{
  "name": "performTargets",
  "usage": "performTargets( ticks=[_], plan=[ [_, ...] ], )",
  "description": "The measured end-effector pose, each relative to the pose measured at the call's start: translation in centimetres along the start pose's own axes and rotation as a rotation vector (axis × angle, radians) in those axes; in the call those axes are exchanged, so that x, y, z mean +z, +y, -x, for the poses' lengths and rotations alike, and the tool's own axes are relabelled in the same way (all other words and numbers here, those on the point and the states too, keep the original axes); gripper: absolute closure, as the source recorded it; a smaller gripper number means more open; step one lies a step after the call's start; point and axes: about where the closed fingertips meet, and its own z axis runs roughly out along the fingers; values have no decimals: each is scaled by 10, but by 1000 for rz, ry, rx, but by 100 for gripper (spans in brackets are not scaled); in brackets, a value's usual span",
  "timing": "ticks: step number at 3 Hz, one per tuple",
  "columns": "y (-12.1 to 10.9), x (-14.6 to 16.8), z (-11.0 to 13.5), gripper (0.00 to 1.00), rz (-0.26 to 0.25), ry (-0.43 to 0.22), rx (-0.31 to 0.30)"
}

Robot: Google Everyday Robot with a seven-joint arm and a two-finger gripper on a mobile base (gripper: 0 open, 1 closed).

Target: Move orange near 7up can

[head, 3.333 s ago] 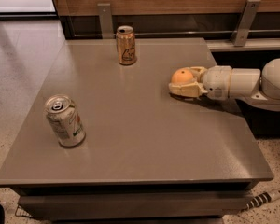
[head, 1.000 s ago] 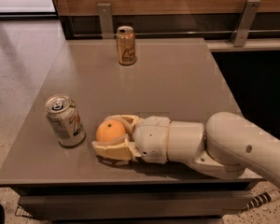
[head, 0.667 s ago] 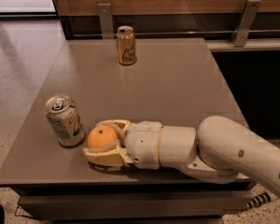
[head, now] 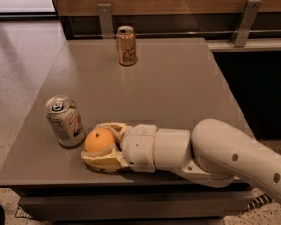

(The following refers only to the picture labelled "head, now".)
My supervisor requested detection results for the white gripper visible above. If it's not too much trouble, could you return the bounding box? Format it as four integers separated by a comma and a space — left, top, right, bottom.
81, 122, 158, 173

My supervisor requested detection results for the orange fruit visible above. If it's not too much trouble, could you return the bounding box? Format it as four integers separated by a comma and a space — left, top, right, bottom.
84, 127, 115, 153

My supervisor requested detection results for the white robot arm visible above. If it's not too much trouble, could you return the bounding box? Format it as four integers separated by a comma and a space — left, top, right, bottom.
81, 119, 281, 205

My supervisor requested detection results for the white green 7up can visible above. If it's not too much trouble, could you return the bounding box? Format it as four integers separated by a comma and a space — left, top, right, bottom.
45, 95, 86, 148

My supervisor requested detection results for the orange gold soda can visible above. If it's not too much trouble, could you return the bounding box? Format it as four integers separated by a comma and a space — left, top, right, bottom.
116, 25, 137, 66

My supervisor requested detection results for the grey table drawer base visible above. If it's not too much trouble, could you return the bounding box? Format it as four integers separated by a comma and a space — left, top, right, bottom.
16, 181, 253, 223

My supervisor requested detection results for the left metal bracket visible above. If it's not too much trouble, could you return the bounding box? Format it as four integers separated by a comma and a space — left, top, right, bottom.
97, 3, 114, 39

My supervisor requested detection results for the metal bracket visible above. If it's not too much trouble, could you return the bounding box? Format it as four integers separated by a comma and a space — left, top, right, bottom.
97, 3, 114, 39
231, 0, 261, 47

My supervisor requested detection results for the striped black white cable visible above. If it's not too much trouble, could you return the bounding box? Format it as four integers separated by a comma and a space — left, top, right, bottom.
240, 193, 274, 214

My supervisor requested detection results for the right metal bracket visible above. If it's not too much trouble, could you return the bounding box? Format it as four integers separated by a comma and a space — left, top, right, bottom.
231, 0, 261, 47

